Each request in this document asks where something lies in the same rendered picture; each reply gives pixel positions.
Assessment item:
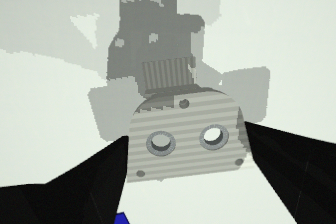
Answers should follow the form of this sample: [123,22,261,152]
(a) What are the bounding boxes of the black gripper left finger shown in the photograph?
[0,136,129,224]

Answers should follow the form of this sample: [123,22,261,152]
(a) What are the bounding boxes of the grey housing plate with two holes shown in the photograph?
[126,87,254,183]

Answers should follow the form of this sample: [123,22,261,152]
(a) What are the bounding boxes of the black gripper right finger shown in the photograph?
[244,121,336,224]

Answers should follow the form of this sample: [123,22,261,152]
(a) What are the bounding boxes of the small blue flat block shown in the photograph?
[114,212,130,224]

